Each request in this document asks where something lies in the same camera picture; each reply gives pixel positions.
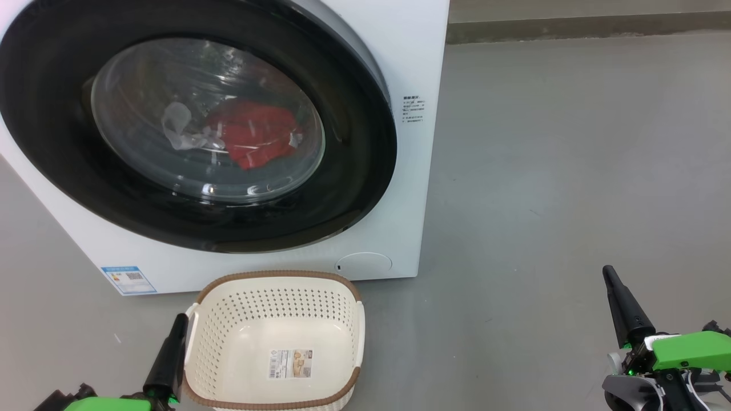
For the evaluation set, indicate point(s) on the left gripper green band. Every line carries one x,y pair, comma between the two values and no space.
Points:
103,405

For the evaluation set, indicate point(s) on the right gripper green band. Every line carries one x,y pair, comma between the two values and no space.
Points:
685,351

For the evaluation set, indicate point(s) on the plain red garment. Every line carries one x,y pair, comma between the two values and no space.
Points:
251,123

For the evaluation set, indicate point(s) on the black round glass washer door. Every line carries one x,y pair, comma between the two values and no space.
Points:
354,171

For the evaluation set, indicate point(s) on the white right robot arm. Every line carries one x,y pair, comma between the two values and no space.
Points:
628,394

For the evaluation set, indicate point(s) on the cream laundry basket brown rim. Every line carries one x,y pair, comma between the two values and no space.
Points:
228,342

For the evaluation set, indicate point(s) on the printed product label sticker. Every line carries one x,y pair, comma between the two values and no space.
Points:
291,364

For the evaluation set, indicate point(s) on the white front-load washing machine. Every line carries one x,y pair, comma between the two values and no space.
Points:
400,45

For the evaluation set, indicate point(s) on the blue energy label sticker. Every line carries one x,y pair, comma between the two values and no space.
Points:
128,279

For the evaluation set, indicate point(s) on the round white filter cover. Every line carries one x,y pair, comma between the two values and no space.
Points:
365,265

